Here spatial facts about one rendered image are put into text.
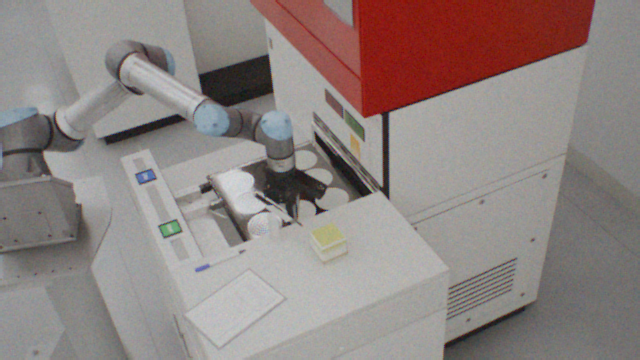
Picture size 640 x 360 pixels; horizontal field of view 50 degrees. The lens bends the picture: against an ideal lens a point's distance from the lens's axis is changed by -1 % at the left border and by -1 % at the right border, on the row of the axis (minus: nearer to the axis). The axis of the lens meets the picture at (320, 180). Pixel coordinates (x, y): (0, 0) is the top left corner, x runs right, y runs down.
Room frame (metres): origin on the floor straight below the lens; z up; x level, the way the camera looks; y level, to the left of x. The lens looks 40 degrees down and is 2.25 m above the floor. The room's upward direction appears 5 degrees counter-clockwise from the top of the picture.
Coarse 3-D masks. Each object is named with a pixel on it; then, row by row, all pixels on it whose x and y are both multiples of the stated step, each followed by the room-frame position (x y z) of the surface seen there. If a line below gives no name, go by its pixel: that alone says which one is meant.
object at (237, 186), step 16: (320, 160) 1.71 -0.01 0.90; (224, 176) 1.67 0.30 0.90; (240, 176) 1.67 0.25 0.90; (256, 176) 1.66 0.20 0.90; (336, 176) 1.63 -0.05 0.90; (224, 192) 1.60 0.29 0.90; (240, 192) 1.59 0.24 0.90; (256, 192) 1.58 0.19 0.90; (304, 192) 1.56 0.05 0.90; (240, 208) 1.52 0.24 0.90; (256, 208) 1.51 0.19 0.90; (320, 208) 1.49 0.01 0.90; (240, 224) 1.45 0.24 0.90; (256, 224) 1.44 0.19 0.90; (288, 224) 1.43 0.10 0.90
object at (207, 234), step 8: (192, 200) 1.59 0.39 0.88; (200, 216) 1.52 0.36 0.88; (208, 216) 1.52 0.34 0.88; (192, 224) 1.49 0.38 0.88; (200, 224) 1.48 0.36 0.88; (208, 224) 1.48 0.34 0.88; (216, 224) 1.48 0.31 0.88; (192, 232) 1.45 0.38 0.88; (200, 232) 1.45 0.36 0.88; (208, 232) 1.45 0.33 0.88; (216, 232) 1.44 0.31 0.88; (200, 240) 1.42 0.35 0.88; (208, 240) 1.41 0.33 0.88; (216, 240) 1.41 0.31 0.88; (224, 240) 1.41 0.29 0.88; (200, 248) 1.38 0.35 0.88; (208, 248) 1.38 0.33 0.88; (216, 248) 1.38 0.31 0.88; (224, 248) 1.38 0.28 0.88
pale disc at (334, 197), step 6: (330, 192) 1.55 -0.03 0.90; (336, 192) 1.55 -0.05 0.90; (342, 192) 1.55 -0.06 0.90; (324, 198) 1.53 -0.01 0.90; (330, 198) 1.53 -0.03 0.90; (336, 198) 1.52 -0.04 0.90; (342, 198) 1.52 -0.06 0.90; (348, 198) 1.52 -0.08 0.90; (318, 204) 1.50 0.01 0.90; (324, 204) 1.50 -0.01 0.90; (330, 204) 1.50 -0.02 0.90; (336, 204) 1.50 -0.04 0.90; (342, 204) 1.50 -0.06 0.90
